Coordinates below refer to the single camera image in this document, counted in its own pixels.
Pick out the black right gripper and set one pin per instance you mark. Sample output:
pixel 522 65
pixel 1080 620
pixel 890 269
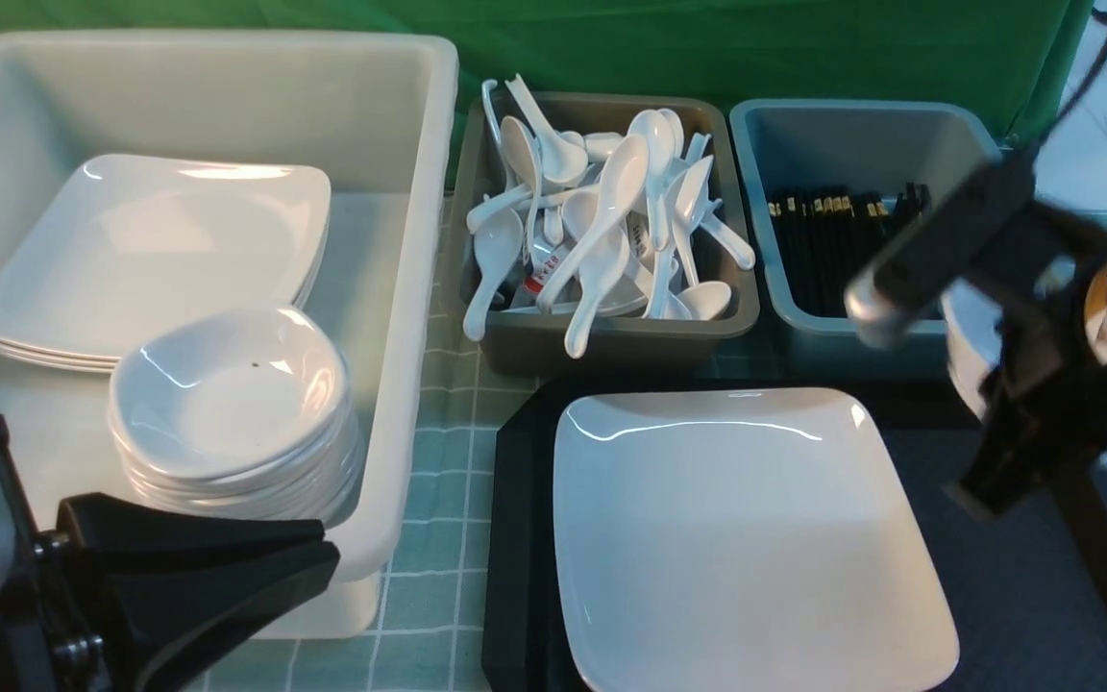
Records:
pixel 1046 270

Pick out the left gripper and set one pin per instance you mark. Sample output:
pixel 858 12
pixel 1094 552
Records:
pixel 119 597

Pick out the large white square plate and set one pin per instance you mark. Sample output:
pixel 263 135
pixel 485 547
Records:
pixel 742 540

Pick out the small white square bowl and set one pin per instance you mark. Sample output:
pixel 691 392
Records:
pixel 973 343

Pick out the stack of white small bowls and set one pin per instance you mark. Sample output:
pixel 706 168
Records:
pixel 246 414

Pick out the black plastic serving tray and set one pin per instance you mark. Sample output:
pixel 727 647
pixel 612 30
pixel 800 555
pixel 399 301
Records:
pixel 1029 591

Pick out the green checkered table mat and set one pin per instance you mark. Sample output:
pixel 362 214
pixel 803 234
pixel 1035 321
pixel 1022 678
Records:
pixel 425 632

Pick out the bundle of black chopsticks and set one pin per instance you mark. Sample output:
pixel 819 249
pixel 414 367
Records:
pixel 827 234

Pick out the green backdrop cloth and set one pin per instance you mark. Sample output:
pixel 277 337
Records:
pixel 1005 61

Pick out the blue-grey plastic bin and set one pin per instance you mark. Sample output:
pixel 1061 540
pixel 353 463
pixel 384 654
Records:
pixel 866 146

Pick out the stack of white square plates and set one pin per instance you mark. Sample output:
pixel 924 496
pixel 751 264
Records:
pixel 133 246

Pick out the large white plastic tub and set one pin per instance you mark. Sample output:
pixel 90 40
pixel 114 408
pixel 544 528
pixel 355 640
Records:
pixel 374 112

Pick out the olive-grey plastic spoon bin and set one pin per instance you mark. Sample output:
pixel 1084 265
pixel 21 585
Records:
pixel 532 344

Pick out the pile of white soup spoons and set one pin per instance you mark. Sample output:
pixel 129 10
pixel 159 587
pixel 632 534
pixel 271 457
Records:
pixel 595 226

